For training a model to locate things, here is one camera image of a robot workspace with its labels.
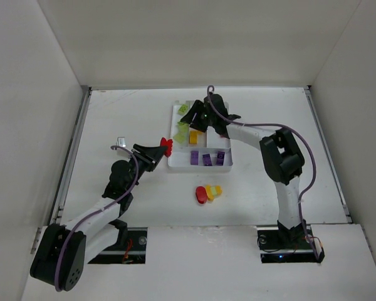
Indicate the white divided plastic tray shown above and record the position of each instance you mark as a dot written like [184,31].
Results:
[210,143]

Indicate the red butterfly-shaped brick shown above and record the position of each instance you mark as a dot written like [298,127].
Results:
[168,144]

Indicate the left aluminium frame rail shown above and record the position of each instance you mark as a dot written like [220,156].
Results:
[57,203]

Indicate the purple brick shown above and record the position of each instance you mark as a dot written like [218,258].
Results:
[220,158]
[206,159]

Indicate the yellow butterfly print brick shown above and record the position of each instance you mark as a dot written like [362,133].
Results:
[194,137]

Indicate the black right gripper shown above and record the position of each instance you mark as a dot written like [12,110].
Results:
[202,119]

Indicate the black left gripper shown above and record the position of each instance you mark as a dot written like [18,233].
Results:
[144,158]

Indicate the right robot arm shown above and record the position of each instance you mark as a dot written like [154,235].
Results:
[281,155]

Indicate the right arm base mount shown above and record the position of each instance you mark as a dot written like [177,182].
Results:
[278,244]

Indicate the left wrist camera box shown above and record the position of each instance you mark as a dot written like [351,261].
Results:
[121,142]

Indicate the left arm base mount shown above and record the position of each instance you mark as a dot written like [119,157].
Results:
[129,249]

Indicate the lavender half-round brick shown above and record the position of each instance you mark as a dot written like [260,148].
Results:
[194,158]

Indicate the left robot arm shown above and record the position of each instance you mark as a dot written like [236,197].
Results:
[65,249]

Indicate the aluminium frame rail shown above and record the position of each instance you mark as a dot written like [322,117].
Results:
[333,170]
[57,203]

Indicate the right aluminium frame rail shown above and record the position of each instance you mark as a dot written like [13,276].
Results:
[333,170]

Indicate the lime green square brick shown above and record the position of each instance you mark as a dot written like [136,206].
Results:
[181,137]

